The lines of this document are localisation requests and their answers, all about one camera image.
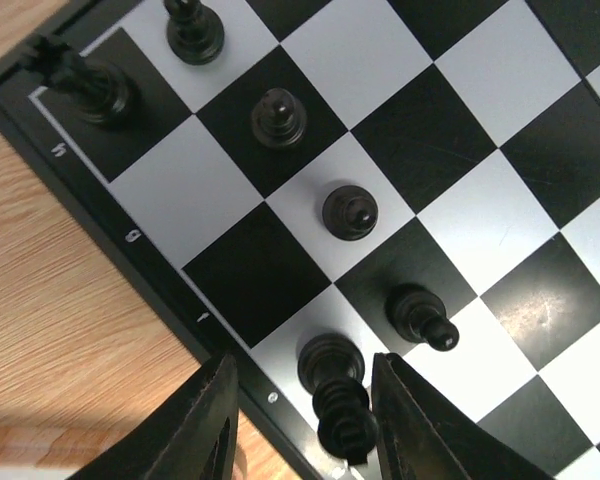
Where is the black pawn piece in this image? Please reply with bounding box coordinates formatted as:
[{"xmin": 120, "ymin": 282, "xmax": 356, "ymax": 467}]
[
  {"xmin": 385, "ymin": 284, "xmax": 460, "ymax": 352},
  {"xmin": 163, "ymin": 0, "xmax": 225, "ymax": 65},
  {"xmin": 322, "ymin": 185, "xmax": 379, "ymax": 241},
  {"xmin": 250, "ymin": 87, "xmax": 308, "ymax": 150}
]

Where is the black and silver chessboard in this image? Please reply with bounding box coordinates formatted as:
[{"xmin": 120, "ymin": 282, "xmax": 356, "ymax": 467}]
[{"xmin": 0, "ymin": 1, "xmax": 600, "ymax": 479}]

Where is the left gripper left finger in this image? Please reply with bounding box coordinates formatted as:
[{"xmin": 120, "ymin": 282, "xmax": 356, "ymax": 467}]
[{"xmin": 71, "ymin": 353, "xmax": 238, "ymax": 480}]

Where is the black queen piece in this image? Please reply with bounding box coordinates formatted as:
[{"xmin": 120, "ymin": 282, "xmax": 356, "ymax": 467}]
[{"xmin": 297, "ymin": 332, "xmax": 379, "ymax": 466}]

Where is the black rook piece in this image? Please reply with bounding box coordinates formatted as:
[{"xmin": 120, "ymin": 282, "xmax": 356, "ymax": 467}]
[{"xmin": 18, "ymin": 34, "xmax": 140, "ymax": 128}]

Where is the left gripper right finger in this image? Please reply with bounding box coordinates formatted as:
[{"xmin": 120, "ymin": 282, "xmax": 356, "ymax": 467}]
[{"xmin": 371, "ymin": 353, "xmax": 551, "ymax": 480}]

